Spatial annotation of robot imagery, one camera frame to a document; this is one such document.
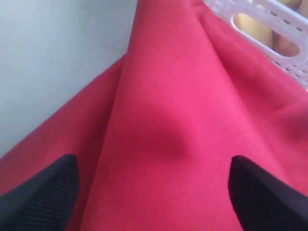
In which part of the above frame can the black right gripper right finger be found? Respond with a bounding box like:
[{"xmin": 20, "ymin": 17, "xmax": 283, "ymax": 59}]
[{"xmin": 228, "ymin": 156, "xmax": 308, "ymax": 231}]

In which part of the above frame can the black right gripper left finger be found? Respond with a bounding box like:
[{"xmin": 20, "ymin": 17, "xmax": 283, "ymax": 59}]
[{"xmin": 0, "ymin": 154, "xmax": 79, "ymax": 231}]

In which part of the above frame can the red tablecloth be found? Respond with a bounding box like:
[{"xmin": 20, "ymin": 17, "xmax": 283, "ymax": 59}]
[{"xmin": 0, "ymin": 0, "xmax": 308, "ymax": 231}]

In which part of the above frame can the fried chicken nugget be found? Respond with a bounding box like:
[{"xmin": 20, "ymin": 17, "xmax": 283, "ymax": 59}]
[{"xmin": 273, "ymin": 32, "xmax": 299, "ymax": 57}]

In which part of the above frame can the yellow cheese wedge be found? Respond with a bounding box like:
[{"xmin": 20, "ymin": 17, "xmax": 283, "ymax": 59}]
[{"xmin": 234, "ymin": 13, "xmax": 273, "ymax": 48}]

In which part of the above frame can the white perforated basket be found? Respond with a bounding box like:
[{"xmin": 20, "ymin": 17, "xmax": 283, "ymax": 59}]
[{"xmin": 205, "ymin": 0, "xmax": 308, "ymax": 89}]

